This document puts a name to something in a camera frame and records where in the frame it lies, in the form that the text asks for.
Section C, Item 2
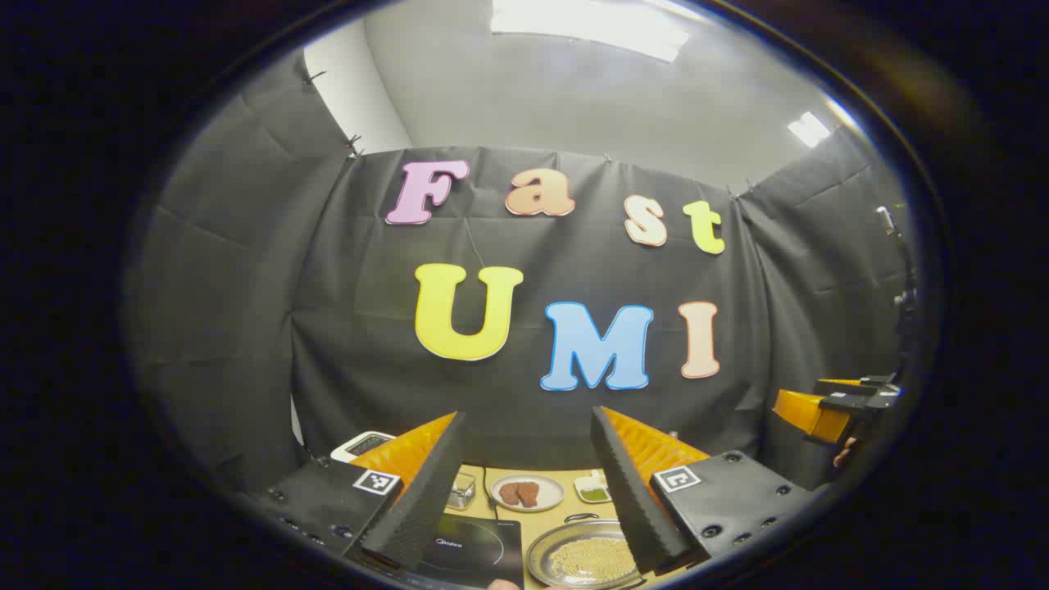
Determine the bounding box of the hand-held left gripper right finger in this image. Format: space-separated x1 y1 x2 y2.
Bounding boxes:
588 405 820 574

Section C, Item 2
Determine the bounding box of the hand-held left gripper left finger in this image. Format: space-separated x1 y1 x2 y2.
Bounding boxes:
250 410 470 572

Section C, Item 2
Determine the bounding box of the black induction cooktop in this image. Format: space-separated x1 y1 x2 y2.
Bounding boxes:
410 515 525 590

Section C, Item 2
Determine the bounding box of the steel pot with black handles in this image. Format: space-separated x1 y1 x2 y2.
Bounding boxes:
526 512 645 590

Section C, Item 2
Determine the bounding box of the white divided condiment dish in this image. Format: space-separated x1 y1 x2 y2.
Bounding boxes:
574 470 613 504

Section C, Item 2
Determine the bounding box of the pile of yellow soybeans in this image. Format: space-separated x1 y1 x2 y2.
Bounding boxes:
547 537 636 585

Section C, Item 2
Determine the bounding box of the white oval plate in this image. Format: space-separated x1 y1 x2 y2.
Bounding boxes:
489 474 565 513

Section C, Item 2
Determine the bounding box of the white toaster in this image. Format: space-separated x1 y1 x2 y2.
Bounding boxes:
330 431 396 464

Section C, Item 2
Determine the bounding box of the small ceiling light panel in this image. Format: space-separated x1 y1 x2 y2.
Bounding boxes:
787 111 833 149

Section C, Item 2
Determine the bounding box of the large ceiling light panel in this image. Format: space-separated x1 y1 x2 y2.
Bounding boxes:
490 0 691 63

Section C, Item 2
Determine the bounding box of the wire mesh basket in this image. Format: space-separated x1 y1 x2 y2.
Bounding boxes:
447 471 478 511

